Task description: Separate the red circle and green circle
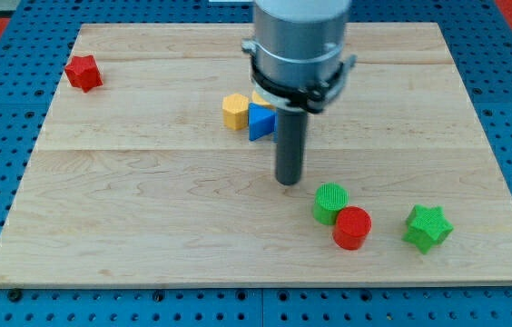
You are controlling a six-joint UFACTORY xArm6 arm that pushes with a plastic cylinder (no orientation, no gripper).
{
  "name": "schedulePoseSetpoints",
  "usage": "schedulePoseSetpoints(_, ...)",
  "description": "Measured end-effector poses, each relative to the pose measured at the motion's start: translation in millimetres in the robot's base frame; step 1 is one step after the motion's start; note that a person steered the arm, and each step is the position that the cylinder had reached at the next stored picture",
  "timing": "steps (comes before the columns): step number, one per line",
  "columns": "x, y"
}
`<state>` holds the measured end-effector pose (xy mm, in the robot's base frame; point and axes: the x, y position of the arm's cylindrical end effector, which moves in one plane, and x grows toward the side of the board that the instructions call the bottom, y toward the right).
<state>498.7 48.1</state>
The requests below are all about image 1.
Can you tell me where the red star block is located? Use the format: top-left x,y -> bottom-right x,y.
64,55 -> 103,93

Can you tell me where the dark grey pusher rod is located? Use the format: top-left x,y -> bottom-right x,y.
275,108 -> 308,185

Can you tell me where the black clamp ring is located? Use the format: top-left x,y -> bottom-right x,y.
250,59 -> 346,114

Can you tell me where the yellow hexagon block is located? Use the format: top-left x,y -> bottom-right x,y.
222,94 -> 250,131

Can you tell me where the yellow block behind arm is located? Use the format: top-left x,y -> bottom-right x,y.
251,91 -> 275,110

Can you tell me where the red cylinder block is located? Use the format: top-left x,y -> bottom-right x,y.
332,206 -> 372,251

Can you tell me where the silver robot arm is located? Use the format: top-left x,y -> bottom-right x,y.
242,0 -> 351,102

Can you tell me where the blue triangle block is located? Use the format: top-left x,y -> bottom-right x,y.
248,103 -> 276,141

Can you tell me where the green star block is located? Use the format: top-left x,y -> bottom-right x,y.
402,204 -> 454,254

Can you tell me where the green cylinder block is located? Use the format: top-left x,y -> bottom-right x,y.
312,183 -> 349,225

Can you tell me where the wooden board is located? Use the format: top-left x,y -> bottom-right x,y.
0,23 -> 512,289

